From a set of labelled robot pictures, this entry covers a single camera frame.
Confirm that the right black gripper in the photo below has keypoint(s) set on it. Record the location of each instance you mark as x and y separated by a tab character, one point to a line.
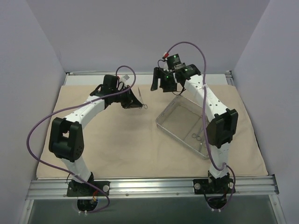
162	79

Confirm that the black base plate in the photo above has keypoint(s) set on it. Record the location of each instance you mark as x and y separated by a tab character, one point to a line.
213	186
76	189

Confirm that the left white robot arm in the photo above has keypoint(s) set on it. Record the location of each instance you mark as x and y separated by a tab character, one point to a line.
66	136

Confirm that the right aluminium side rail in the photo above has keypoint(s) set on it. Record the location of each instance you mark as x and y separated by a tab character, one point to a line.
229	78

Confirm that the steel ring-handled forceps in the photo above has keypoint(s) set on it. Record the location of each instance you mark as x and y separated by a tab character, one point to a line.
144	106

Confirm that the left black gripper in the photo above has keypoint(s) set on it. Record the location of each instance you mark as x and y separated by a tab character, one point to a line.
127	100

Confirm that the wire mesh instrument tray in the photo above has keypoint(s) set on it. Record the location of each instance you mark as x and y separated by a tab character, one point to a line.
180	119

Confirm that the steel scissors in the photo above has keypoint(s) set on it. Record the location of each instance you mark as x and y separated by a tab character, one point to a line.
197	135

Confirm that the beige wrapping cloth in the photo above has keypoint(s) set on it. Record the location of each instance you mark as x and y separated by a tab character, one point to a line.
127	142

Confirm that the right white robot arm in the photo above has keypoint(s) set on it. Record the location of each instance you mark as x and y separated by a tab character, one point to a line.
219	122

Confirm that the aluminium front rail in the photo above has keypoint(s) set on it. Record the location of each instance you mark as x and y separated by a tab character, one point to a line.
150	188

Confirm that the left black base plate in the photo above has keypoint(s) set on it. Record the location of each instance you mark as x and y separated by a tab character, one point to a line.
76	189

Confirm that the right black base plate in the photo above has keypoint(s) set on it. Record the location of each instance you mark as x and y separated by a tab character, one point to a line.
213	186

